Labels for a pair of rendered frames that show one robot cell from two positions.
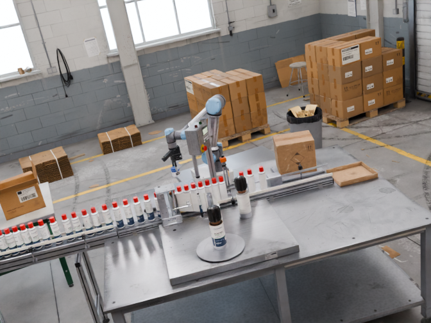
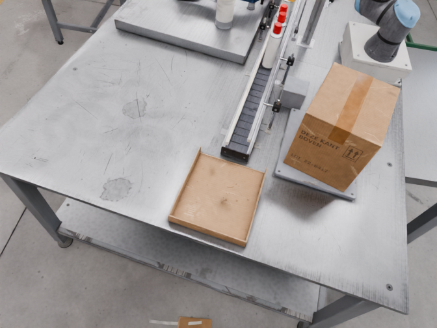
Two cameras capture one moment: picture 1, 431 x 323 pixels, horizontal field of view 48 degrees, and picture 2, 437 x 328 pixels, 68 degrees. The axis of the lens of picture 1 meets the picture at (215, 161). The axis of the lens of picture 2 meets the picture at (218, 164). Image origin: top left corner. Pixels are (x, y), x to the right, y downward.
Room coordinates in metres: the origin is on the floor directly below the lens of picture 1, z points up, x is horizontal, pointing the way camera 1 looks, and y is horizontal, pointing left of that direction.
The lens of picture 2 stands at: (3.51, -1.55, 1.81)
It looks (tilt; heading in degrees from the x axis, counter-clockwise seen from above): 55 degrees down; 108
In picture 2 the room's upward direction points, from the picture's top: 10 degrees clockwise
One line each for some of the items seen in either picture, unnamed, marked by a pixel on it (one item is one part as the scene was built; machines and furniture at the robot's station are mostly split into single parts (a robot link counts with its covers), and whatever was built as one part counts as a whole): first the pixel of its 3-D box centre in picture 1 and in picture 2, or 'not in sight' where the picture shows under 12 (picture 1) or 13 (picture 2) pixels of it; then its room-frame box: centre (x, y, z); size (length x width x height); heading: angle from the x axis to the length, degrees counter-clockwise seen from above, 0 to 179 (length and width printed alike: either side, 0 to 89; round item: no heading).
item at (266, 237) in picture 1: (223, 237); (205, 1); (2.77, 0.04, 0.86); 0.80 x 0.67 x 0.05; 98
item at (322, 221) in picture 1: (247, 209); (252, 49); (3.15, -0.16, 0.82); 2.10 x 1.50 x 0.02; 98
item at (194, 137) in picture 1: (197, 138); not in sight; (3.30, 0.09, 1.38); 0.17 x 0.10 x 0.19; 153
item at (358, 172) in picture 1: (351, 173); (220, 192); (3.36, -1.01, 0.85); 0.30 x 0.26 x 0.04; 98
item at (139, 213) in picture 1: (138, 209); not in sight; (3.14, 0.61, 0.98); 0.05 x 0.05 x 0.20
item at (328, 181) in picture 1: (227, 204); (278, 35); (3.23, -0.03, 0.85); 1.65 x 0.11 x 0.05; 98
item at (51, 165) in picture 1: (46, 166); not in sight; (6.75, 2.45, 0.16); 0.65 x 0.54 x 0.32; 113
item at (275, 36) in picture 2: (262, 179); (272, 45); (3.27, -0.32, 0.98); 0.05 x 0.05 x 0.20
